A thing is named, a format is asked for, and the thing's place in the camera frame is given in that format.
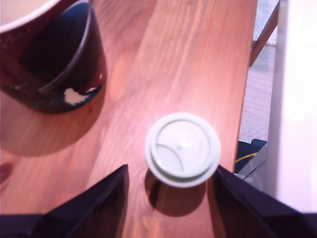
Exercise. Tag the white furniture panel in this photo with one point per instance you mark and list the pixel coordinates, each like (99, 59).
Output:
(297, 99)

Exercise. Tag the dark red planet print mug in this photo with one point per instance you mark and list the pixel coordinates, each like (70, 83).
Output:
(49, 62)

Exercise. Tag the wooden chair leg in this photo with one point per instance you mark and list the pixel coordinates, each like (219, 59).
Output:
(262, 39)

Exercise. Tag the pale green coffee capsule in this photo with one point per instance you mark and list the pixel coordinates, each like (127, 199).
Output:
(182, 148)

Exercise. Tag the grey plastic box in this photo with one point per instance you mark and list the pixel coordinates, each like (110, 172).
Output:
(257, 153)

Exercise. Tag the white rug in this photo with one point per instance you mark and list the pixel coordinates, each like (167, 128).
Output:
(261, 15)

